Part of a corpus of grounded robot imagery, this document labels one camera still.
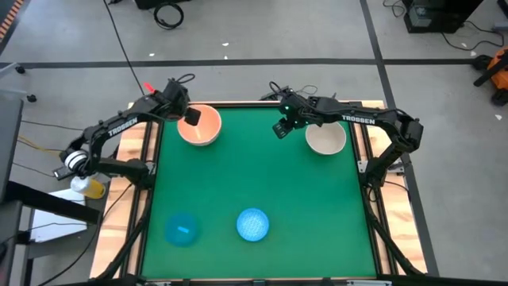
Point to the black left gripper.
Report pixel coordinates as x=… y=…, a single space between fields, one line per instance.
x=176 y=98

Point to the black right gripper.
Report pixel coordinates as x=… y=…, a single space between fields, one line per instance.
x=297 y=112

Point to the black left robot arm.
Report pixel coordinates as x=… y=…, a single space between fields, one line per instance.
x=123 y=127

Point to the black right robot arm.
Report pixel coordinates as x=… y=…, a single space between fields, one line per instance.
x=359 y=118

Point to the orange bowl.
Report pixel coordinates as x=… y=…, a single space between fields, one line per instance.
x=204 y=131

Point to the beige white bowl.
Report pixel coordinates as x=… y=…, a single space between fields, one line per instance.
x=326 y=139

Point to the red tag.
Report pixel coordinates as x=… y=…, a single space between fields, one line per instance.
x=148 y=87

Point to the green table mat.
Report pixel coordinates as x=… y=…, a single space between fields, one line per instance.
x=258 y=186

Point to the light blue patterned bowl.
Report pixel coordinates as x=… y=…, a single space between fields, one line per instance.
x=252 y=225

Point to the teal blue bowl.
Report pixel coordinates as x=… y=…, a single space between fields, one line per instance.
x=182 y=230

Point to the yellow bottle with white cap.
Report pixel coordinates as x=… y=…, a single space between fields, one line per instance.
x=89 y=187

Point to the black caster wheel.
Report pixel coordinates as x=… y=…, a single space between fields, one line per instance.
x=20 y=69
x=31 y=98

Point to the white paper sheet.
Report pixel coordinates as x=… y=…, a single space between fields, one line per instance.
x=59 y=216

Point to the black desk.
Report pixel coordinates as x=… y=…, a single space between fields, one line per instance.
x=8 y=159

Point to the black equipment box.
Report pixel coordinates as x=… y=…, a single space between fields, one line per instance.
x=440 y=16

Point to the orange and black machine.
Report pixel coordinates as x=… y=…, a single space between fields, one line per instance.
x=498 y=73

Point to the wooden table with black frame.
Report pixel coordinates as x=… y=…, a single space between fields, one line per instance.
x=115 y=222

